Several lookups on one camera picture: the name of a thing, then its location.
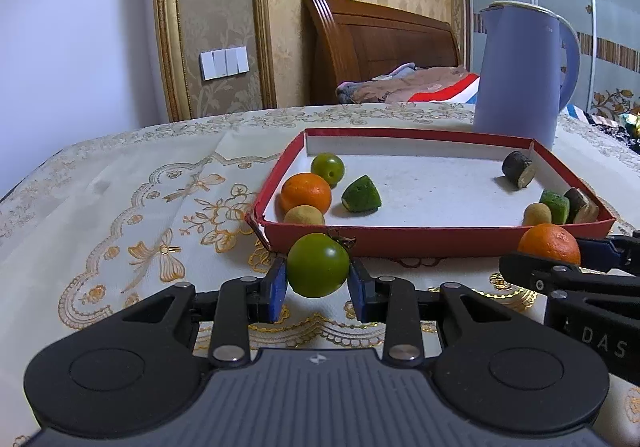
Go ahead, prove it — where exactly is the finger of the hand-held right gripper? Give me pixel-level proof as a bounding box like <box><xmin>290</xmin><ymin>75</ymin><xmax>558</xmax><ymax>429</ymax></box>
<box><xmin>575</xmin><ymin>235</ymin><xmax>640</xmax><ymax>273</ymax></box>
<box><xmin>499</xmin><ymin>252</ymin><xmax>640</xmax><ymax>308</ymax></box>

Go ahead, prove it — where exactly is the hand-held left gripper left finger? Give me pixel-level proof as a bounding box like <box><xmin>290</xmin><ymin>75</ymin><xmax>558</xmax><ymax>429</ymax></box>
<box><xmin>120</xmin><ymin>259</ymin><xmax>288</xmax><ymax>369</ymax></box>

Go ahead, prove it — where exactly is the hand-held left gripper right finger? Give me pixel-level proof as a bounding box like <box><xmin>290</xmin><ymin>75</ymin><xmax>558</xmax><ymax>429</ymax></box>
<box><xmin>348</xmin><ymin>259</ymin><xmax>517</xmax><ymax>369</ymax></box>

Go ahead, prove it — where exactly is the orange tangerine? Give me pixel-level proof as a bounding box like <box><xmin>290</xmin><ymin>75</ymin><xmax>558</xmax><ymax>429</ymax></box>
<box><xmin>279</xmin><ymin>173</ymin><xmax>333</xmax><ymax>215</ymax></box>
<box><xmin>517</xmin><ymin>223</ymin><xmax>582</xmax><ymax>267</ymax></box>

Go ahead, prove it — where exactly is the green tangerine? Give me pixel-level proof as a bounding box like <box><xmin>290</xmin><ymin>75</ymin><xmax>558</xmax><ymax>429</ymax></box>
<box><xmin>286</xmin><ymin>233</ymin><xmax>351</xmax><ymax>299</ymax></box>
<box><xmin>311</xmin><ymin>153</ymin><xmax>346</xmax><ymax>186</ymax></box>

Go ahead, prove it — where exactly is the dark purple sugarcane piece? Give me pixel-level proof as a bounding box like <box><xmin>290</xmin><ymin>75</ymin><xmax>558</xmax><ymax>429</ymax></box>
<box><xmin>502</xmin><ymin>150</ymin><xmax>536</xmax><ymax>190</ymax></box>
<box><xmin>563</xmin><ymin>187</ymin><xmax>600</xmax><ymax>224</ymax></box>

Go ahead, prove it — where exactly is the small yellow round fruit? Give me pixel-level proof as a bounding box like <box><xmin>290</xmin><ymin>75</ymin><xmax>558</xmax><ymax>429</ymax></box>
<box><xmin>283</xmin><ymin>205</ymin><xmax>326</xmax><ymax>228</ymax></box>
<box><xmin>523</xmin><ymin>203</ymin><xmax>553</xmax><ymax>227</ymax></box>

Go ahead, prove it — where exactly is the green cucumber piece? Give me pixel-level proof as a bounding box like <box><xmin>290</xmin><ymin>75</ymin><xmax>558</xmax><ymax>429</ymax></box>
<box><xmin>341</xmin><ymin>175</ymin><xmax>383</xmax><ymax>214</ymax></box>
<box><xmin>539</xmin><ymin>190</ymin><xmax>571</xmax><ymax>224</ymax></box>

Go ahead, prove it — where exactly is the red cardboard box tray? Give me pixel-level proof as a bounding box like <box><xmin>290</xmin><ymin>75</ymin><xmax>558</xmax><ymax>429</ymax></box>
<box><xmin>245</xmin><ymin>128</ymin><xmax>617</xmax><ymax>259</ymax></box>

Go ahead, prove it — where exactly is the dark floral cloth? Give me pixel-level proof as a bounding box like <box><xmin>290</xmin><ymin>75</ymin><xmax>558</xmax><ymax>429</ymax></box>
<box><xmin>582</xmin><ymin>112</ymin><xmax>640</xmax><ymax>142</ymax></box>

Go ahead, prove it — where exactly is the cream embroidered tablecloth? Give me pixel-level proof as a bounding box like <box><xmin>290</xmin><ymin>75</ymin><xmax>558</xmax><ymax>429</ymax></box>
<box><xmin>0</xmin><ymin>102</ymin><xmax>640</xmax><ymax>443</ymax></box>

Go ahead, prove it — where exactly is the blue electric kettle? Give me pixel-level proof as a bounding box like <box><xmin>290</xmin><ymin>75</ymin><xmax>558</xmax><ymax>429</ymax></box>
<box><xmin>472</xmin><ymin>1</ymin><xmax>581</xmax><ymax>152</ymax></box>

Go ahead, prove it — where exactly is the pink brown blanket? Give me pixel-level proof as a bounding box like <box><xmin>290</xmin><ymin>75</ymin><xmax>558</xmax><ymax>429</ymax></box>
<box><xmin>335</xmin><ymin>63</ymin><xmax>471</xmax><ymax>104</ymax></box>

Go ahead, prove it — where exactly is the striped colourful blanket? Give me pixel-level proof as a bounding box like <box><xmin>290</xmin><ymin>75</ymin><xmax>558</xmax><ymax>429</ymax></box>
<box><xmin>406</xmin><ymin>73</ymin><xmax>606</xmax><ymax>122</ymax></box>

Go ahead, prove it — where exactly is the floral panel wardrobe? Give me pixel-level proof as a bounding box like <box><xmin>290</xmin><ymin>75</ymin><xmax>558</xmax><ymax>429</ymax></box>
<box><xmin>462</xmin><ymin>0</ymin><xmax>640</xmax><ymax>128</ymax></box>

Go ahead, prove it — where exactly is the wooden bed headboard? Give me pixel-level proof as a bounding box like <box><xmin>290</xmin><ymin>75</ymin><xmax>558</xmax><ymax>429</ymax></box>
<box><xmin>301</xmin><ymin>0</ymin><xmax>463</xmax><ymax>105</ymax></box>

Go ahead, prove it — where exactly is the white wall light switch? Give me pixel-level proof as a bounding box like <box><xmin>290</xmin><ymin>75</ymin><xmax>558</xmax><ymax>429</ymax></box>
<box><xmin>200</xmin><ymin>46</ymin><xmax>250</xmax><ymax>80</ymax></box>

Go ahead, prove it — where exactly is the gold wall moulding frame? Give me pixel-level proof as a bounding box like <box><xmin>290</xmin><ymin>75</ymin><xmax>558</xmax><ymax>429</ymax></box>
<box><xmin>151</xmin><ymin>0</ymin><xmax>278</xmax><ymax>122</ymax></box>

